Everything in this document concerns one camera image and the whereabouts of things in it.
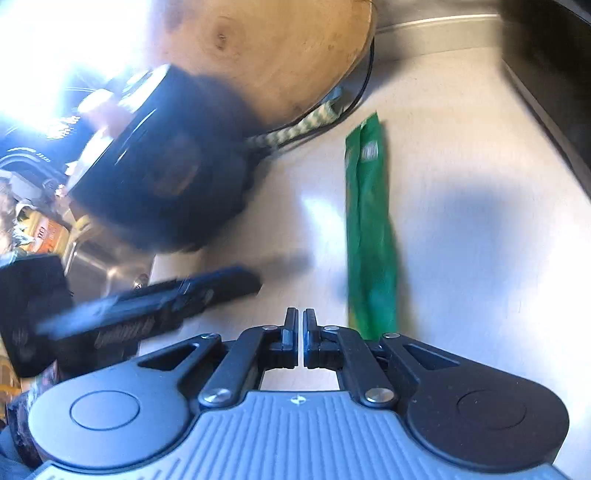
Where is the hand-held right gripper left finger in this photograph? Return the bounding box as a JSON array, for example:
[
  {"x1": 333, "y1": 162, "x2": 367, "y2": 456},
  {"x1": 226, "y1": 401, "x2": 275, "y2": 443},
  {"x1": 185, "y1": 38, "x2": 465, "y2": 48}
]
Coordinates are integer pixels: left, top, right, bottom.
[{"x1": 136, "y1": 307, "x2": 299, "y2": 409}]

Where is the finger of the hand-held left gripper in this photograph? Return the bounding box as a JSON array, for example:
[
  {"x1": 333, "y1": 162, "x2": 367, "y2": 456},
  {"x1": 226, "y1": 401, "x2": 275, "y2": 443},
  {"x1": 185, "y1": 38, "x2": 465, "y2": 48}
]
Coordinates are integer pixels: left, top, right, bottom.
[{"x1": 134, "y1": 265, "x2": 263, "y2": 324}]

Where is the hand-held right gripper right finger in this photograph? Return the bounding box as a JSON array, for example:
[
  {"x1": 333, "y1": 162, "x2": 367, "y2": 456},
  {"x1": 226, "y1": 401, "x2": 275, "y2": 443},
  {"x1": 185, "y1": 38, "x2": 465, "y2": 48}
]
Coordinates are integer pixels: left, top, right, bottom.
[{"x1": 302, "y1": 307, "x2": 462, "y2": 409}]

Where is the green snack wrapper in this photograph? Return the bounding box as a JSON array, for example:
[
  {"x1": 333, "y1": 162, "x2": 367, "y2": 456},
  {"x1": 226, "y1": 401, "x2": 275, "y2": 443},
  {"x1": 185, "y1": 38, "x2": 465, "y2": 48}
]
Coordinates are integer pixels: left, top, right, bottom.
[{"x1": 344, "y1": 111, "x2": 400, "y2": 342}]

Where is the orange labelled container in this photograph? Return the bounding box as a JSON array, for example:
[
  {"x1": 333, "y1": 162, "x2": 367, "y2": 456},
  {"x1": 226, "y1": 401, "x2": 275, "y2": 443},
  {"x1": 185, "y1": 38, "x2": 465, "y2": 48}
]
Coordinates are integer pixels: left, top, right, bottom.
[{"x1": 25, "y1": 208, "x2": 70, "y2": 254}]

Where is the steel sink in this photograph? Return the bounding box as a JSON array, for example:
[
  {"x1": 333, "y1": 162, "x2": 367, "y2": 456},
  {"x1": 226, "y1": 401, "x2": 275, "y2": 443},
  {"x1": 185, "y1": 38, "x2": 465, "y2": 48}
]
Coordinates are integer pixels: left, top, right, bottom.
[{"x1": 65, "y1": 240, "x2": 155, "y2": 305}]

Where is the dark blue rice cooker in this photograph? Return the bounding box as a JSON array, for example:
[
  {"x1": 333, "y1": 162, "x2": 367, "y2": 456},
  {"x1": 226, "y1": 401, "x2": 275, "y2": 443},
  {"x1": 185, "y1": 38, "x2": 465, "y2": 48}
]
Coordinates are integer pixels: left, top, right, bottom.
[{"x1": 65, "y1": 64, "x2": 264, "y2": 254}]

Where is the round wooden cutting board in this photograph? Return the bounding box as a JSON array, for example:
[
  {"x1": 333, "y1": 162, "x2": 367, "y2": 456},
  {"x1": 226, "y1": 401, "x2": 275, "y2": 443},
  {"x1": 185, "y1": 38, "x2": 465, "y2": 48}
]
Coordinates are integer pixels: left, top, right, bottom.
[{"x1": 148, "y1": 0, "x2": 377, "y2": 134}]

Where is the black countertop appliance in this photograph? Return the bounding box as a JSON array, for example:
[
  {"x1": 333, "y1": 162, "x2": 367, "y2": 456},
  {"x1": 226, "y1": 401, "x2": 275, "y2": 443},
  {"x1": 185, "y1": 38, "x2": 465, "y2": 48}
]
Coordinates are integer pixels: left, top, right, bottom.
[{"x1": 501, "y1": 0, "x2": 591, "y2": 204}]

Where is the black cable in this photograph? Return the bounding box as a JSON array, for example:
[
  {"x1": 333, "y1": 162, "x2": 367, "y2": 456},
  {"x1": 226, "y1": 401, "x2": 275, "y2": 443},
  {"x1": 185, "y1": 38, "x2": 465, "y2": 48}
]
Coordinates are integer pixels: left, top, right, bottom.
[{"x1": 265, "y1": 39, "x2": 376, "y2": 155}]

